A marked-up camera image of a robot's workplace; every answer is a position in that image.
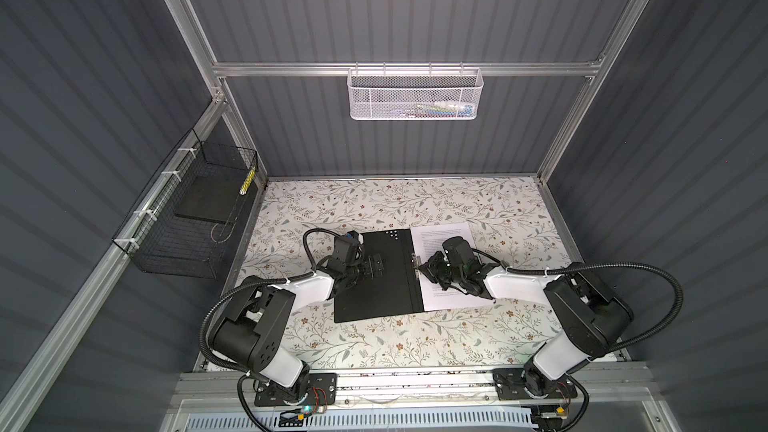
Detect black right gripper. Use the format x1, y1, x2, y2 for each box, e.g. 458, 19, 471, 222
418, 251, 464, 290

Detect white printed sheet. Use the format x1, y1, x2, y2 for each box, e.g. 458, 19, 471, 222
410, 222, 493, 312

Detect orange folder black inside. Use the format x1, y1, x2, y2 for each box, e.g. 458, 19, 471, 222
332, 227, 490, 324

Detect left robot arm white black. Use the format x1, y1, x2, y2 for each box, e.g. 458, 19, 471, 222
198, 228, 384, 395

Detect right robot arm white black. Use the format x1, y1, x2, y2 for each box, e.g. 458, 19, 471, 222
418, 236, 634, 398

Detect floral table mat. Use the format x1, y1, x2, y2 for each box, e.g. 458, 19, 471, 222
238, 177, 569, 369

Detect yellow marker in basket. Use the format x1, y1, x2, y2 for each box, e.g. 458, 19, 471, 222
239, 168, 256, 196

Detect white vented panel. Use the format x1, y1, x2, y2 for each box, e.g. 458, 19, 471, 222
182, 407, 538, 432

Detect markers in white basket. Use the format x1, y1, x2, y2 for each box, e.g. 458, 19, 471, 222
396, 100, 476, 119

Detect black pad in basket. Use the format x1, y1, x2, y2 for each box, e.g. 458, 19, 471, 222
174, 176, 241, 224

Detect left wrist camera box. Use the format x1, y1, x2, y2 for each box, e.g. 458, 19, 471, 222
345, 230, 363, 244

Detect black corrugated cable left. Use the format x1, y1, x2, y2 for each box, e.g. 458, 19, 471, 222
197, 227, 349, 432

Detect black corrugated cable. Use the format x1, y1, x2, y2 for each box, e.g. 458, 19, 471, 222
470, 247, 685, 354
197, 227, 349, 432

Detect black corrugated cable right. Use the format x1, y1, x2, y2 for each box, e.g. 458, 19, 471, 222
470, 247, 685, 354

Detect white wire mesh basket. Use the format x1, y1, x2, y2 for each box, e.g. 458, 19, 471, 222
346, 73, 484, 121

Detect black wire basket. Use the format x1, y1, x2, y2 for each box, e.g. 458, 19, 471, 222
113, 131, 259, 279

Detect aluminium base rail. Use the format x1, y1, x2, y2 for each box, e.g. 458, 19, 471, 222
170, 361, 660, 410

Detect aluminium frame crossbar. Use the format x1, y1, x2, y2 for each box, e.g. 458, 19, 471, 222
214, 62, 596, 78

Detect aluminium frame post left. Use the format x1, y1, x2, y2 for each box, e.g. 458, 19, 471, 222
164, 0, 268, 186

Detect aluminium frame post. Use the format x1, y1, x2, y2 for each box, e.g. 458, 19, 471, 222
164, 0, 268, 186
537, 0, 651, 185

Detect aluminium frame post right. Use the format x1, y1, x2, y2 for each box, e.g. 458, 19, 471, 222
537, 0, 651, 185

